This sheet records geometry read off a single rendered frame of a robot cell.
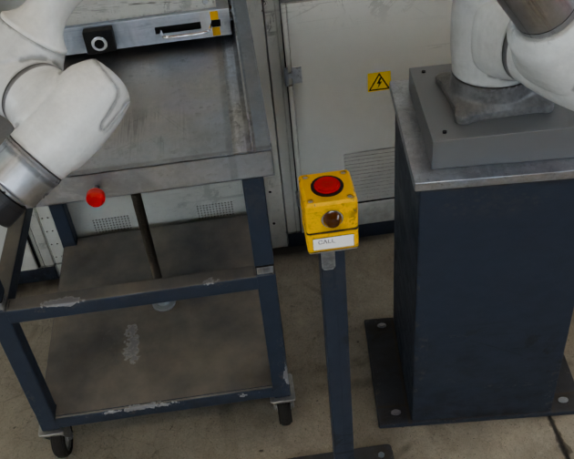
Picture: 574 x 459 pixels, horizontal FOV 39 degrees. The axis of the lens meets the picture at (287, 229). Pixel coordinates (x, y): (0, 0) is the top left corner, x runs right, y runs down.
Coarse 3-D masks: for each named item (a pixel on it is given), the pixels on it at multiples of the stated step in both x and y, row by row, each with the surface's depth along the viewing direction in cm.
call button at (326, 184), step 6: (318, 180) 121; (324, 180) 121; (330, 180) 121; (336, 180) 121; (318, 186) 120; (324, 186) 120; (330, 186) 120; (336, 186) 120; (324, 192) 120; (330, 192) 120
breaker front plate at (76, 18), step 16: (0, 0) 159; (16, 0) 159; (96, 0) 161; (112, 0) 161; (128, 0) 162; (144, 0) 162; (160, 0) 163; (176, 0) 163; (192, 0) 163; (208, 0) 164; (80, 16) 163; (96, 16) 163; (112, 16) 164; (128, 16) 164
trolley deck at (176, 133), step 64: (64, 64) 168; (128, 64) 166; (192, 64) 164; (256, 64) 161; (0, 128) 151; (128, 128) 148; (192, 128) 146; (256, 128) 144; (64, 192) 140; (128, 192) 141
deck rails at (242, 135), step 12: (228, 36) 171; (228, 48) 167; (240, 48) 166; (228, 60) 163; (240, 60) 149; (228, 72) 159; (240, 72) 159; (228, 84) 156; (240, 84) 155; (228, 96) 153; (240, 96) 152; (240, 108) 149; (240, 120) 146; (240, 132) 143; (252, 132) 143; (240, 144) 140; (252, 144) 140
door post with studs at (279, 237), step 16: (256, 0) 193; (256, 16) 196; (256, 32) 198; (256, 48) 201; (272, 128) 217; (272, 144) 221; (272, 176) 228; (272, 192) 231; (272, 208) 235; (272, 224) 239; (272, 240) 244
